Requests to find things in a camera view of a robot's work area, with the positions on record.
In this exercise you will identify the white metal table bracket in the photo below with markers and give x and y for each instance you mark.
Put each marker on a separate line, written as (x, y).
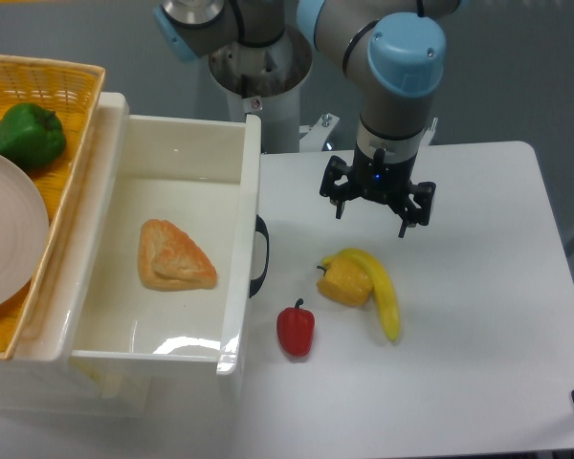
(318, 137)

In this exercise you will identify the yellow woven basket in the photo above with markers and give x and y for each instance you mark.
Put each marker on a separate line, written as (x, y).
(72, 90)

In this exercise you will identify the white drawer cabinet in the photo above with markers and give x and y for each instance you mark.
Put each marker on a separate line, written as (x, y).
(43, 374)

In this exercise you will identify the yellow bell pepper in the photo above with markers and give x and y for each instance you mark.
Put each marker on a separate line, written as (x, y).
(343, 281)

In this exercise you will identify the white drawer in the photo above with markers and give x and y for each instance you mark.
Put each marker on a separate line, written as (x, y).
(203, 177)

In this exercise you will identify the green bell pepper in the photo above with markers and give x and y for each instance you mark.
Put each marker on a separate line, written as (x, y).
(31, 136)

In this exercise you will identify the red bell pepper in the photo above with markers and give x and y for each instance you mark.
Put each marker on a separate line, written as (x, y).
(295, 330)

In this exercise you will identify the yellow banana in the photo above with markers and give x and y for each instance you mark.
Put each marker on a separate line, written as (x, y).
(383, 291)

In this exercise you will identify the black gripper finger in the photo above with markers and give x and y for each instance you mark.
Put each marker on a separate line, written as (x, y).
(336, 185)
(413, 204)

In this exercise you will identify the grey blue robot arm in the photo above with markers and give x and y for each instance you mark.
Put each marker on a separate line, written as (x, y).
(392, 51)

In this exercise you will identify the orange croissant pastry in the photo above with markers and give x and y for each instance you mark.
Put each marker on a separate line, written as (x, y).
(170, 261)

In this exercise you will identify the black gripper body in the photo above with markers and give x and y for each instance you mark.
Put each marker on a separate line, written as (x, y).
(376, 180)

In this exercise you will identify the white round plate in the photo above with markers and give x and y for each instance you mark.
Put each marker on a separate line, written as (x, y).
(24, 226)

